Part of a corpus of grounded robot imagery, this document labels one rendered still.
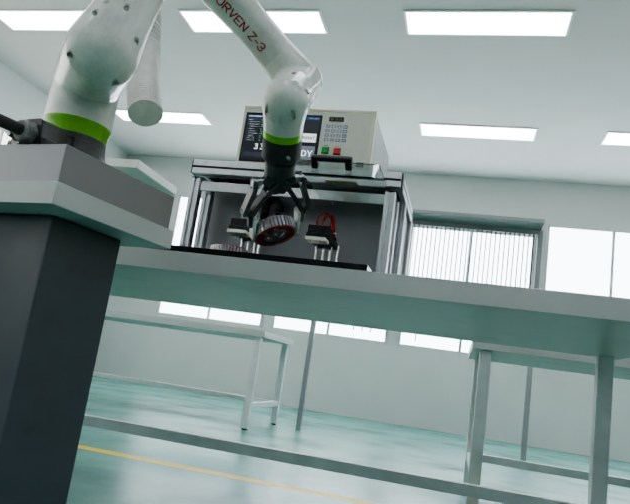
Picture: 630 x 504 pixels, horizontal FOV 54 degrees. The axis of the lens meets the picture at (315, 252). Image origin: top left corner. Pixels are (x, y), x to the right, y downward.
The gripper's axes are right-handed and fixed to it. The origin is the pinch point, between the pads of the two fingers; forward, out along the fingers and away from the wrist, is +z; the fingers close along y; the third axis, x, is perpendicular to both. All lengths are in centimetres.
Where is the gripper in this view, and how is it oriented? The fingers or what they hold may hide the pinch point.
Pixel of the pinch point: (274, 229)
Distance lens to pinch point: 159.8
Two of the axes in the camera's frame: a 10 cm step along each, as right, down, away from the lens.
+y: -9.2, 1.3, -3.6
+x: 3.7, 5.7, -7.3
